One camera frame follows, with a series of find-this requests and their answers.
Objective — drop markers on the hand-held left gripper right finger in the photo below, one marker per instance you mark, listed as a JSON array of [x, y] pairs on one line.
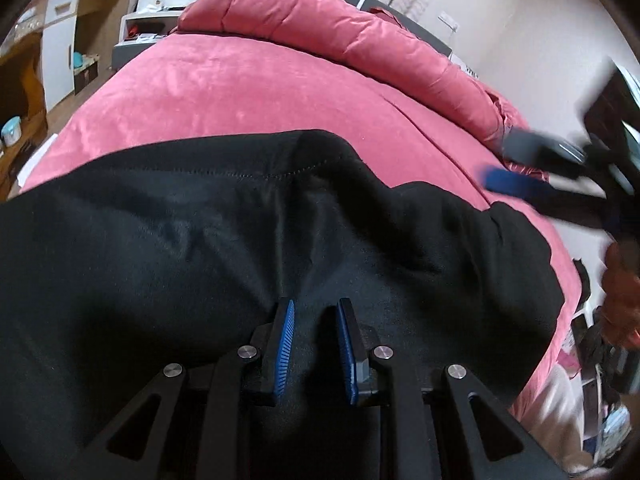
[[347, 355]]

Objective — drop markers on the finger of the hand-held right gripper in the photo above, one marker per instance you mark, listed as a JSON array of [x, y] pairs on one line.
[[515, 181], [530, 145]]

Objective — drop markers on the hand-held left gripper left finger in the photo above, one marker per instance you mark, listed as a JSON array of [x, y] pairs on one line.
[[284, 345]]

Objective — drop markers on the black pants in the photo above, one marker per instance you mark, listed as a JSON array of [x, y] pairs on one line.
[[250, 240]]

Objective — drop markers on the person's right hand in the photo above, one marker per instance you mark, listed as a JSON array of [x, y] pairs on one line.
[[622, 290]]

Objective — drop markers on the pink ruffled pillow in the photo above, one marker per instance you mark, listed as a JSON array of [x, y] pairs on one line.
[[387, 14], [510, 115]]

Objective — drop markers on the white cloth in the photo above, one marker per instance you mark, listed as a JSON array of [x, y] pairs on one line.
[[555, 410]]

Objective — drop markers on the pink duvet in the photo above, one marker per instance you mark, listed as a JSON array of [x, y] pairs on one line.
[[325, 20]]

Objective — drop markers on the pink bed sheet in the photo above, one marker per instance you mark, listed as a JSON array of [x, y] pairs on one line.
[[225, 95]]

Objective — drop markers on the white nightstand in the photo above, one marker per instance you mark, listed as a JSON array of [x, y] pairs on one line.
[[135, 40]]

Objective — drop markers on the teal lidded jar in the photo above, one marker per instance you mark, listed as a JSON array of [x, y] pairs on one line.
[[11, 130]]

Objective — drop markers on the teal cup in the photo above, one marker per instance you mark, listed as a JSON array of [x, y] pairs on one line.
[[77, 60]]

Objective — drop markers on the wooden side table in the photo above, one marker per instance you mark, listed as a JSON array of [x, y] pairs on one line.
[[25, 85]]

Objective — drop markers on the wooden desk with white doors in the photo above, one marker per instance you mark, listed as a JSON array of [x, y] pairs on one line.
[[60, 45]]

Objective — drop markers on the white wall switch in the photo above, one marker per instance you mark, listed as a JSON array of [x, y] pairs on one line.
[[450, 22]]

